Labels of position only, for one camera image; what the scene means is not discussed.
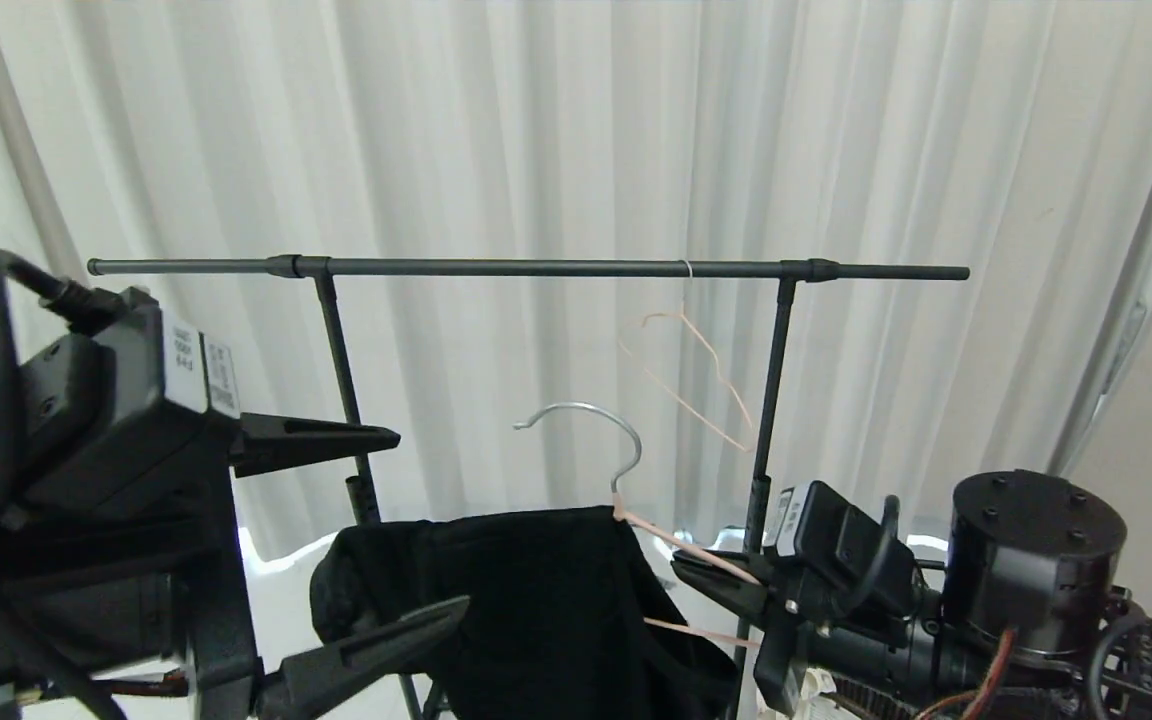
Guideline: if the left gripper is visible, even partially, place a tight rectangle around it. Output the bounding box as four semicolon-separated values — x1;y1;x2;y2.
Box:
0;312;473;720

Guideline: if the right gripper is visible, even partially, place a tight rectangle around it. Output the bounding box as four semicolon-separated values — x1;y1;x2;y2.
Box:
756;488;947;717

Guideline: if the pink clothes hanger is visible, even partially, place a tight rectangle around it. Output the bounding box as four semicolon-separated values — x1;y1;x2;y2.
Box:
514;402;765;649
619;308;757;453

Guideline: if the black garment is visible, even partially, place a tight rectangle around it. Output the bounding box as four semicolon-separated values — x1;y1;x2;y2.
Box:
311;505;737;720

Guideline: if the black clothes rack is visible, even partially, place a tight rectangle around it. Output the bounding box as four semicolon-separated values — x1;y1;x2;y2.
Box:
86;254;972;720

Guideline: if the white curtain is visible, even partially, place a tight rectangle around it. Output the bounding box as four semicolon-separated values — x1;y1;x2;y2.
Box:
0;0;1152;561

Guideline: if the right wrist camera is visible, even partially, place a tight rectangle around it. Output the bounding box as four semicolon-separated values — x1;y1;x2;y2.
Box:
791;480;922;616

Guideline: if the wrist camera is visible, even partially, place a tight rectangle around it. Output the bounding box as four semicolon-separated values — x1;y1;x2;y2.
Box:
791;480;922;616
18;285;172;501

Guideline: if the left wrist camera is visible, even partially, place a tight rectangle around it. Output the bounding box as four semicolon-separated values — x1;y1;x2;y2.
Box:
18;285;172;501

